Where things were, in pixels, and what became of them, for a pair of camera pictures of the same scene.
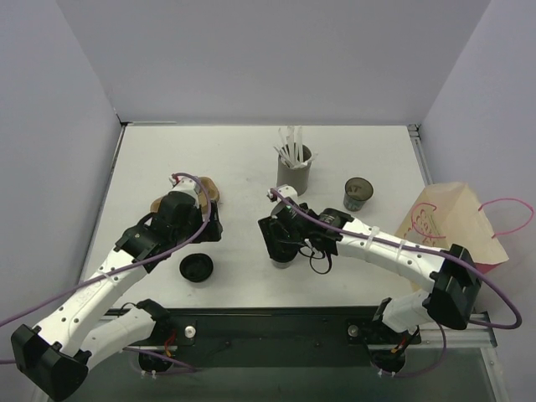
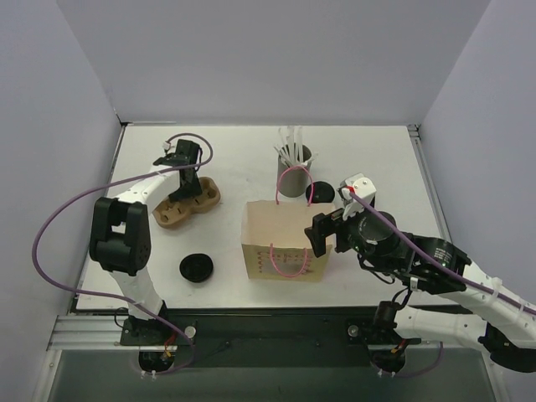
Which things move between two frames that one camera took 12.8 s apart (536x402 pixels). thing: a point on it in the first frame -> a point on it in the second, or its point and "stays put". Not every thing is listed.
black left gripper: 212,229 -> 189,180
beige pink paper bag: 446,215 -> 276,243
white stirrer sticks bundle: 291,153 stays put
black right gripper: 272,236 -> 325,229
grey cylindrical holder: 296,177 stays put
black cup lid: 196,267 stays put
